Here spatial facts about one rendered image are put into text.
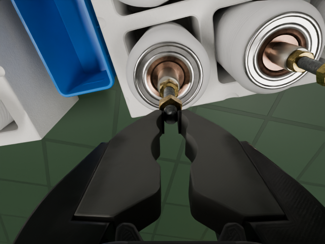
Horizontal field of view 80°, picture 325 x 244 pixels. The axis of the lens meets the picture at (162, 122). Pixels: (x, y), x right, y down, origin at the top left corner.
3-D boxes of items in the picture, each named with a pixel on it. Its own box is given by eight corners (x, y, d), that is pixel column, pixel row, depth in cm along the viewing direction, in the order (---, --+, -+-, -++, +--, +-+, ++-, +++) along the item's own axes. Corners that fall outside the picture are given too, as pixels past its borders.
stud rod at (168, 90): (166, 89, 20) (168, 127, 14) (161, 81, 20) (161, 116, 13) (174, 84, 20) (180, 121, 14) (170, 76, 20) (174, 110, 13)
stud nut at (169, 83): (163, 100, 19) (163, 103, 19) (155, 85, 18) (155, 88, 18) (182, 91, 19) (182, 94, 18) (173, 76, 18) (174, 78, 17)
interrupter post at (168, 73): (179, 86, 22) (181, 98, 19) (158, 88, 22) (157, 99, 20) (178, 65, 21) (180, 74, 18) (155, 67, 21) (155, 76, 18)
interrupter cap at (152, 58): (201, 105, 23) (202, 107, 23) (139, 110, 24) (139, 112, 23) (202, 37, 20) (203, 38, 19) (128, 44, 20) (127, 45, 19)
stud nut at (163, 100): (164, 119, 16) (164, 124, 15) (154, 102, 15) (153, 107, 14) (185, 109, 15) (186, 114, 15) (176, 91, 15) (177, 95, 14)
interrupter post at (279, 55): (282, 35, 19) (302, 39, 17) (296, 51, 20) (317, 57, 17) (262, 54, 20) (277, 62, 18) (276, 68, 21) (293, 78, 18)
